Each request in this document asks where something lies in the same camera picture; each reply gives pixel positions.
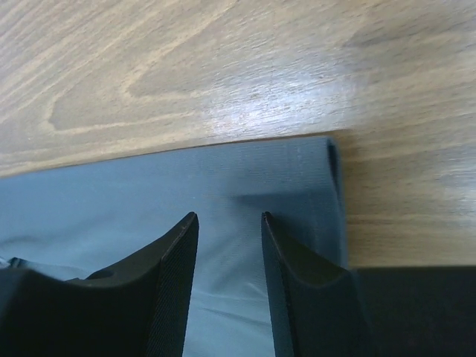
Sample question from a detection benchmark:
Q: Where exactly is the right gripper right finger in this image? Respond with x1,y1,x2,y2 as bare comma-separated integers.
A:
261,213,475,356

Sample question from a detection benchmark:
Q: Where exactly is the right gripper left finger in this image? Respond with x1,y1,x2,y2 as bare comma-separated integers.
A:
1,213,199,356

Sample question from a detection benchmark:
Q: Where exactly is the grey t shirt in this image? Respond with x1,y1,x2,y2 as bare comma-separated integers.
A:
1,136,348,356

